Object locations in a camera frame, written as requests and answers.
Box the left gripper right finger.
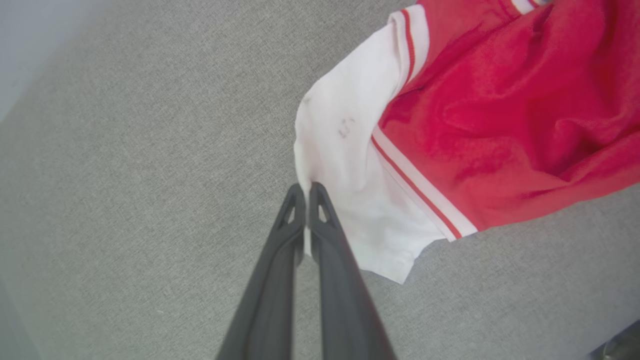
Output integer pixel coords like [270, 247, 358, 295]
[308, 181, 398, 360]

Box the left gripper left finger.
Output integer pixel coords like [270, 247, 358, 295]
[216, 183, 307, 360]

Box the red and white jersey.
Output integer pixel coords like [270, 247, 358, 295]
[293, 0, 640, 285]

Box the grey fabric sofa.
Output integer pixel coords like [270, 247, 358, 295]
[0, 0, 640, 360]

